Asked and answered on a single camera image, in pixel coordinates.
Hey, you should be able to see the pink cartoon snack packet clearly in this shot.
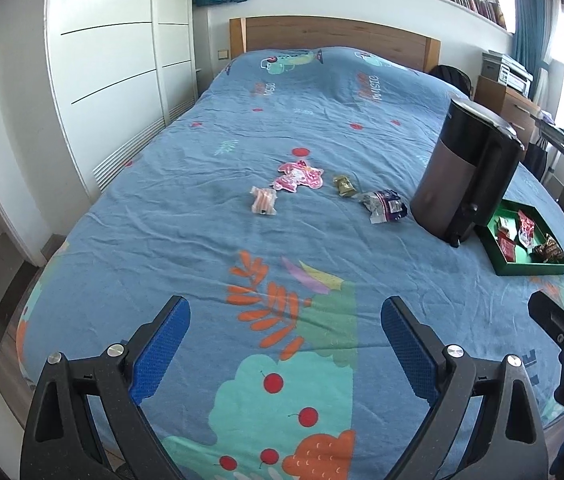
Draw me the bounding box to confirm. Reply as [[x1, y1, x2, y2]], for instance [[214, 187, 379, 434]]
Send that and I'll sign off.
[[271, 160, 324, 193]]

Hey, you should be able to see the brown chocolate snack wrapper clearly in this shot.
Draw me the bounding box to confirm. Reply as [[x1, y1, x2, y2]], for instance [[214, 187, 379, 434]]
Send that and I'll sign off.
[[530, 235, 564, 263]]

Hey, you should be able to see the desk by window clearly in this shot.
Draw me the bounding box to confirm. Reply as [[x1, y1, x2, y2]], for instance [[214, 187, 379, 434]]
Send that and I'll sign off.
[[534, 117, 564, 156]]

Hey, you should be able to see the red and white chip bag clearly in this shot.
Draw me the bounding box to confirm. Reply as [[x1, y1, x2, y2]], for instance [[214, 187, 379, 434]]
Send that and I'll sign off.
[[517, 210, 535, 250]]

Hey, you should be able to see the teal curtain right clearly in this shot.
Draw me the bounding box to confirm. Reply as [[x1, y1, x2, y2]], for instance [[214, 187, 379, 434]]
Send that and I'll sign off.
[[512, 0, 553, 99]]

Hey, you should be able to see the grey printer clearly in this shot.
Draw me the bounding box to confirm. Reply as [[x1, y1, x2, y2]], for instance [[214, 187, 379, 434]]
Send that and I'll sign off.
[[480, 50, 534, 98]]

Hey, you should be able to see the green tray box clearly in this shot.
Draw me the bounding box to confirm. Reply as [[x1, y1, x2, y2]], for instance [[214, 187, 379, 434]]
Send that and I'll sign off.
[[474, 200, 564, 276]]

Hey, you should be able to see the pink striped snack packet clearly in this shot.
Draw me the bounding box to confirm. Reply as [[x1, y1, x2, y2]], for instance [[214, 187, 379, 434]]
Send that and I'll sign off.
[[250, 186, 277, 216]]

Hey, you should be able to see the black and bronze kettle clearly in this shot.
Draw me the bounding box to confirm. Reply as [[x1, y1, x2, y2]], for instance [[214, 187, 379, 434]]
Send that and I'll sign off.
[[410, 98, 525, 247]]

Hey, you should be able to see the dark hanging bag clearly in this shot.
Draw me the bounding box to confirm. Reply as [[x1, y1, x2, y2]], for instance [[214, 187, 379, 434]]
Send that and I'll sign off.
[[523, 139, 548, 181]]

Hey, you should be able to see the blue patterned bed sheet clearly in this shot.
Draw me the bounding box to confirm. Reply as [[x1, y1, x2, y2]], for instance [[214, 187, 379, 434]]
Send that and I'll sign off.
[[17, 48, 564, 479]]

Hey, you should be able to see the wooden drawer cabinet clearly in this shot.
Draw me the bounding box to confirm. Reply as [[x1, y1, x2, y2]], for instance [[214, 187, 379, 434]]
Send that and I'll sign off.
[[474, 76, 540, 146]]

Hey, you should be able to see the olive green candy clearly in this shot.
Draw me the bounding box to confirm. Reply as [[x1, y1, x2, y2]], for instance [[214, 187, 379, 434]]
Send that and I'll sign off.
[[333, 174, 358, 198]]

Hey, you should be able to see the white wardrobe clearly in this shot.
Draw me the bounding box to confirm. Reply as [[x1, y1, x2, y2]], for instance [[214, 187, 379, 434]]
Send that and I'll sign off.
[[45, 0, 197, 200]]

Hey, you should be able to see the wooden headboard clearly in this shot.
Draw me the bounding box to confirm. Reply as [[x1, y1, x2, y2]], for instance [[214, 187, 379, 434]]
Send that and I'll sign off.
[[229, 15, 442, 73]]

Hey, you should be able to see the blue and white snack bag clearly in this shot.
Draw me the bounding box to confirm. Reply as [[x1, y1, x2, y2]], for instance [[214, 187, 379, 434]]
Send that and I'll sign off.
[[359, 188, 408, 224]]

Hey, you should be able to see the dark red snack packet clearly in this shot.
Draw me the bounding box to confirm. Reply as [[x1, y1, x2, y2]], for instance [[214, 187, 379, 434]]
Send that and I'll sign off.
[[497, 236, 516, 262]]

